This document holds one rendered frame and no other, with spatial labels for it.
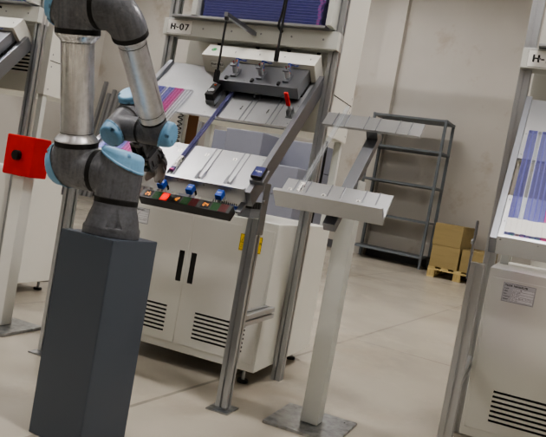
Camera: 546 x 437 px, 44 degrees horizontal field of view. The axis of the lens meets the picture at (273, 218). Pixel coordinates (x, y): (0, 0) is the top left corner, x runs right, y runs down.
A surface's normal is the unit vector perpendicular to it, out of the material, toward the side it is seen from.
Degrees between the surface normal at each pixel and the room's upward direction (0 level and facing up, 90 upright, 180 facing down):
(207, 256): 90
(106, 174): 90
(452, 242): 90
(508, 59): 90
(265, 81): 43
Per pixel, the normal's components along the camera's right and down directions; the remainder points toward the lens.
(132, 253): 0.86, 0.18
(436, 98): -0.47, -0.04
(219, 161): -0.12, -0.73
